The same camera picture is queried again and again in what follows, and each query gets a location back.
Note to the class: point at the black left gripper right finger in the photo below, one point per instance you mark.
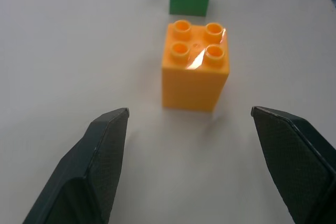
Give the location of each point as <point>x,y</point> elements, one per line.
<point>296,161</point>

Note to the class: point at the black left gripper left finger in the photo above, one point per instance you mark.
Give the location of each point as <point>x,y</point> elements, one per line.
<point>86,171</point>

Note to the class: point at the orange studded building block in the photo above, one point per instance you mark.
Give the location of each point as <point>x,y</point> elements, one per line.
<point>193,77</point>

